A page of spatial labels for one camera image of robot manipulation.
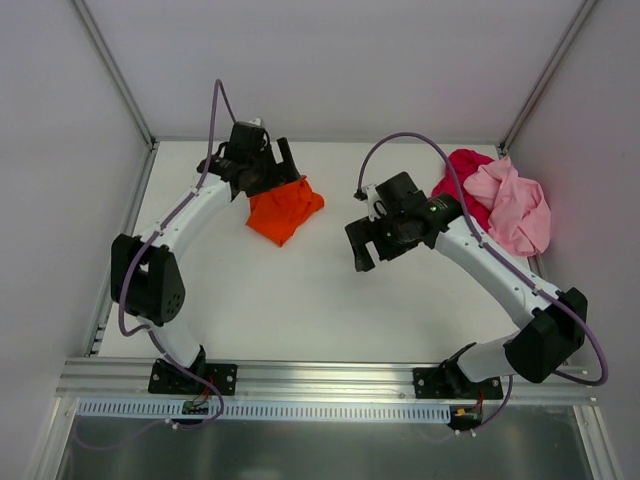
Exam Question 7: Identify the aluminium frame post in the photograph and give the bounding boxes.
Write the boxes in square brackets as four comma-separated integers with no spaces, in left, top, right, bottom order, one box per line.
[68,0,156,150]
[496,0,600,157]

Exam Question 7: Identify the left aluminium frame post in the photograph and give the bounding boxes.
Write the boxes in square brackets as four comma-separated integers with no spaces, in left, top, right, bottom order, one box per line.
[68,0,156,150]

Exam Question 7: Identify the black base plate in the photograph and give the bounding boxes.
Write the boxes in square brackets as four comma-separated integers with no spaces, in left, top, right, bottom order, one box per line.
[412,366,504,400]
[147,359,238,396]

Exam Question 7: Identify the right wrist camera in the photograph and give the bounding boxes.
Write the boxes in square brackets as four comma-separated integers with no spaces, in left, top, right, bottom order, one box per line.
[355,172,427,222]

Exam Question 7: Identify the right aluminium frame post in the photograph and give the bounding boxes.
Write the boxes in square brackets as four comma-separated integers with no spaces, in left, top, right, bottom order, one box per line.
[496,0,600,157]

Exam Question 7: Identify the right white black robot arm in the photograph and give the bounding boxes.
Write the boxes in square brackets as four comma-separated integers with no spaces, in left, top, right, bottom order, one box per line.
[345,172,588,398]

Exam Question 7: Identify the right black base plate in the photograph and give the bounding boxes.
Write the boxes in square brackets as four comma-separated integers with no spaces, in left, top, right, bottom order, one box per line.
[412,366,504,400]

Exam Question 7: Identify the aluminium mounting rail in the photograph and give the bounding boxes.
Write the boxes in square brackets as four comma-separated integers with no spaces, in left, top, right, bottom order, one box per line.
[55,357,598,406]

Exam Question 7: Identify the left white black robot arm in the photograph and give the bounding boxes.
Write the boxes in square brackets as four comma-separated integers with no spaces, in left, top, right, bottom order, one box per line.
[110,121,302,393]

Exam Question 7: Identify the light pink t shirt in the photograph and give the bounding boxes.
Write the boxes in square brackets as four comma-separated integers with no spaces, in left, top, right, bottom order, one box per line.
[463,156,551,257]

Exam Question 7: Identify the white slotted cable duct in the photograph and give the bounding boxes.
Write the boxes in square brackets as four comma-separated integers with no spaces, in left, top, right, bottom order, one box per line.
[76,398,451,425]

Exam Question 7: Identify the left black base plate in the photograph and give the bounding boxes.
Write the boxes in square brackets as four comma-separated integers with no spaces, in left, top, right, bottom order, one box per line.
[147,359,238,396]

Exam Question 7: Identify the magenta t shirt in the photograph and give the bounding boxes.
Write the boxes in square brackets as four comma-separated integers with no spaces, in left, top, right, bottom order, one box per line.
[431,149,493,232]

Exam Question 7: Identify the orange t shirt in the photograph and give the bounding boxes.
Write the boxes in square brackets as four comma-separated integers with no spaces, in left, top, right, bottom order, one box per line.
[246,176,325,247]

